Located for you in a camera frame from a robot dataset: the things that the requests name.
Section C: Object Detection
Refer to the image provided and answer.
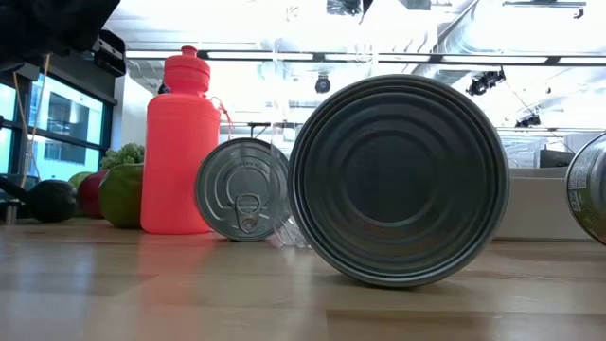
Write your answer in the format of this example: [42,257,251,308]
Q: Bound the orange-red squeeze bottle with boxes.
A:
[139,45,236,236]

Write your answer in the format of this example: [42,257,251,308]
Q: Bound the green round fruit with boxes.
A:
[98,163,145,230]

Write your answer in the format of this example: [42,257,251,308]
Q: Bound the dark red apple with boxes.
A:
[77,169,109,220]

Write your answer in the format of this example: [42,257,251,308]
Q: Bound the teal yellowfin tuna can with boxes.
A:
[194,136,293,242]

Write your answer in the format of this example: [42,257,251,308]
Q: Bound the green label tin can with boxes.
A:
[287,73,511,289]
[564,132,606,246]

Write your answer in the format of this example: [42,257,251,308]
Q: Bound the dark framed window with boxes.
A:
[0,51,118,190]

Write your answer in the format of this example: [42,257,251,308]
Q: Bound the green spiky plant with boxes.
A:
[99,142,146,171]

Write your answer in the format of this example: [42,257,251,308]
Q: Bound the green pear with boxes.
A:
[67,170,94,190]

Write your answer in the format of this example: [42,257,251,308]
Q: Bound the ceiling light strip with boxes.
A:
[125,48,606,67]

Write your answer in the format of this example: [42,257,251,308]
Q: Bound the dark round fruit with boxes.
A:
[27,179,79,224]

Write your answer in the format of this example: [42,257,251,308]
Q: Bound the black ceiling spotlight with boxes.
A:
[514,113,542,129]
[466,68,507,98]

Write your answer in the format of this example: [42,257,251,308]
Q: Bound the grey plastic tray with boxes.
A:
[491,166,597,242]

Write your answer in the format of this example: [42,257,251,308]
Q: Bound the dark background monitor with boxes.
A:
[539,149,577,170]

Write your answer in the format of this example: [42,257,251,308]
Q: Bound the yellow extension cable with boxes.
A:
[11,52,52,188]

